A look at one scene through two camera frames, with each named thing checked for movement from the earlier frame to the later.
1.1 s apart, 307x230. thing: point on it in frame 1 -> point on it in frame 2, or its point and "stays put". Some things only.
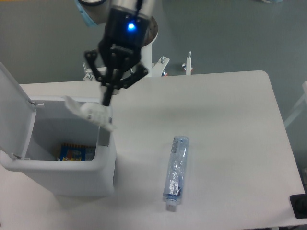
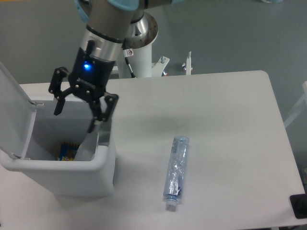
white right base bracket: (158, 67) stays put
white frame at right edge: (301, 107) stays put
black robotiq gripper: (125, 34) -> (89, 75)
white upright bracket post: (188, 61) stays put
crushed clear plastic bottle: (175, 180) stays put
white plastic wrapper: (97, 113) -> (86, 151)
